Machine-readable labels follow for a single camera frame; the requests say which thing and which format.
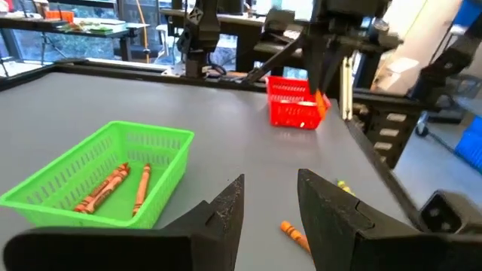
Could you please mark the grey camera mount block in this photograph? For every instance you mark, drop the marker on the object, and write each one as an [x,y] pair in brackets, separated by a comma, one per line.
[444,212]

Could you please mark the silver metal bracket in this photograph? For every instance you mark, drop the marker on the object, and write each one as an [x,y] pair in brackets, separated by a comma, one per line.
[346,90]

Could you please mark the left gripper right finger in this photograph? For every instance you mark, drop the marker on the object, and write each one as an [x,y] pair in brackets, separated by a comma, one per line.
[357,244]

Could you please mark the green plastic basket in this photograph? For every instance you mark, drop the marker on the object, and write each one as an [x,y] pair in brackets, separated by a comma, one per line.
[116,203]

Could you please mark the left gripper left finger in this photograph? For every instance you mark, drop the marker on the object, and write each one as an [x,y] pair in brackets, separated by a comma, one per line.
[196,244]

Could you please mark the small red container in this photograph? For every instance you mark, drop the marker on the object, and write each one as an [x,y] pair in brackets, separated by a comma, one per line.
[59,16]

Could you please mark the dark standing desk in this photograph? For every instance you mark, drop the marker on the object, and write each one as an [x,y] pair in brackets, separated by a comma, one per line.
[233,30]

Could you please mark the blue plastic crate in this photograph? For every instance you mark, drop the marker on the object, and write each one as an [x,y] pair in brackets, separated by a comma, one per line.
[470,147]

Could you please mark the red plastic basket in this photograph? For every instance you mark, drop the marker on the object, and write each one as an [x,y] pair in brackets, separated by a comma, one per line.
[293,109]

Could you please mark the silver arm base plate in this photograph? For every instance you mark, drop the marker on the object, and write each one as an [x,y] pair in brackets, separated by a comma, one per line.
[175,70]

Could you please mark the yellow crayon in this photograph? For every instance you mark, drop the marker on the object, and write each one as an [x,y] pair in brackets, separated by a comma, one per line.
[344,187]

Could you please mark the black office desk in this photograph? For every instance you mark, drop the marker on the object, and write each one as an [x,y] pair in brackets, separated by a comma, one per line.
[94,32]

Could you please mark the black gantry beam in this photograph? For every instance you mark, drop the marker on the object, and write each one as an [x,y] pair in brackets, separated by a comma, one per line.
[371,113]

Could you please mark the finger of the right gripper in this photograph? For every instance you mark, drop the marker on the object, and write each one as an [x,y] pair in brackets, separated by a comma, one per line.
[315,64]
[337,64]

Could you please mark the black diagonal strut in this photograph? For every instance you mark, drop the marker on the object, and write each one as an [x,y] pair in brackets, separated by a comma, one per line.
[275,60]

